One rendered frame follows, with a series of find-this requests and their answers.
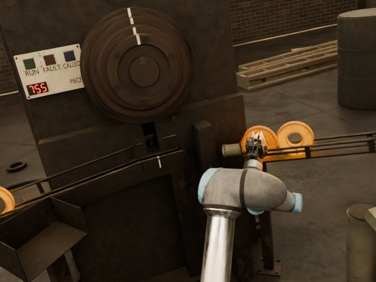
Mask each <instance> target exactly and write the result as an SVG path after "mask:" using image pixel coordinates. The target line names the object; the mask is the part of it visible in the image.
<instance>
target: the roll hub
mask: <svg viewBox="0 0 376 282"><path fill-rule="evenodd" d="M138 35H139V39H140V45H138V42H137V35H134V34H133V35H130V36H127V37H125V38H124V39H122V40H121V41H119V42H118V43H117V44H116V45H115V46H114V48H113V49H112V51H111V53H110V55H109V58H108V61H107V77H108V80H109V83H110V86H111V87H112V89H113V90H114V92H115V93H116V94H117V95H118V96H119V97H120V98H121V99H122V100H123V101H125V102H126V103H128V104H131V105H134V106H139V107H147V106H153V105H156V104H158V103H160V102H162V101H163V100H165V99H166V98H167V97H168V96H169V95H170V94H171V93H172V91H173V90H174V88H175V87H176V84H177V81H178V77H179V64H178V59H177V56H176V54H175V52H174V51H173V49H172V48H171V47H170V46H169V44H168V43H166V42H165V41H164V40H162V39H161V38H159V37H156V36H154V35H150V34H138ZM144 36H147V37H148V38H149V41H148V42H147V43H145V42H144V41H143V37H144ZM115 52H119V53H120V54H121V56H120V58H115V57H114V54H115ZM172 53H173V54H174V55H175V59H172V60H171V59H170V58H169V55H170V54H172ZM116 84H118V85H119V86H120V90H118V91H116V90H115V89H114V86H115V85H116ZM168 85H173V90H171V91H169V89H168V88H167V87H168ZM142 100H146V101H147V105H145V106H143V105H142V104H141V101H142Z"/></svg>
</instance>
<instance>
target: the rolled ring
mask: <svg viewBox="0 0 376 282"><path fill-rule="evenodd" d="M0 198H2V199H3V201H4V202H5V204H6V208H5V210H4V212H3V213H5V212H7V211H10V210H12V209H14V208H15V201H14V198H13V196H12V194H11V193H10V192H9V191H8V190H7V189H5V188H4V187H1V186H0Z"/></svg>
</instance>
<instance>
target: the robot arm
mask: <svg viewBox="0 0 376 282"><path fill-rule="evenodd" d="M259 137H260V138H259ZM258 138H259V139H258ZM246 143H247V144H245V147H246V153H247V157H248V158H247V159H246V160H245V163H244V166H243V169H232V168H210V169H208V170H206V171H205V173H204V174H203V176H202V178H201V180H200V183H199V188H198V195H199V196H198V199H199V202H200V203H201V204H202V205H204V207H203V211H205V213H206V214H207V222H206V232H205V242H204V253H203V263H202V269H201V279H200V282H230V277H231V265H232V253H233V240H234V228H235V221H236V218H237V217H238V216H239V215H241V209H242V208H247V210H248V211H249V212H250V213H251V214H253V215H258V214H262V213H263V212H264V211H265V210H269V211H277V212H289V213H300V212H301V211H302V195H301V194H297V193H294V192H293V193H290V192H289V191H288V190H287V189H286V186H285V185H284V183H283V182H282V181H281V180H279V179H278V178H276V177H275V176H273V175H270V174H268V173H266V172H263V171H262V168H263V166H262V160H261V159H263V158H264V157H266V156H265V153H267V151H268V145H267V143H266V140H265V138H264V136H263V134H262V132H260V133H257V134H256V135H255V134H254V132H252V137H249V139H248V138H246Z"/></svg>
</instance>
